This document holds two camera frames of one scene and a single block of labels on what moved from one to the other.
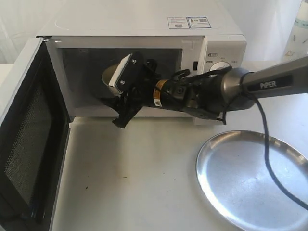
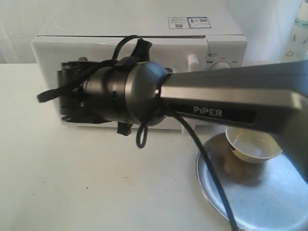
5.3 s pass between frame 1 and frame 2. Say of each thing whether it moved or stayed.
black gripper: moved
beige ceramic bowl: moved
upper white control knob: stayed
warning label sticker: stayed
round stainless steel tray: stayed
